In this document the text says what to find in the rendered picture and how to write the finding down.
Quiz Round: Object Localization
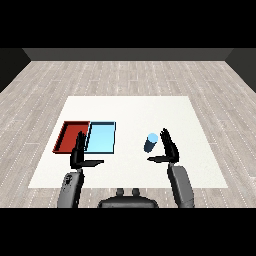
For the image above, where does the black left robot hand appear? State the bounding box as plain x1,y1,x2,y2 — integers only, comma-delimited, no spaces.
69,130,105,170

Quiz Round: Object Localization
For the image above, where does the red shallow open box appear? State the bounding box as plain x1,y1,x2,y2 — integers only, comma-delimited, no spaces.
52,120,91,155

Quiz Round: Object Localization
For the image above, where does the small blue can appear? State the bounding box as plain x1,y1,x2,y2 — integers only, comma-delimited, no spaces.
143,132,159,154

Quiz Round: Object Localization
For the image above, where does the dark grey robot body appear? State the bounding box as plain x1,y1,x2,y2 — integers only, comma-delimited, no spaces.
97,188,160,209

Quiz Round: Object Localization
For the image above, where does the light blue shallow open box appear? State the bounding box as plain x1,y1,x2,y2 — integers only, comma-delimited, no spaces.
84,121,117,155

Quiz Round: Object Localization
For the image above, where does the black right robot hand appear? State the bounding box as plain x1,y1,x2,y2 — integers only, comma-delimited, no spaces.
146,127,180,165

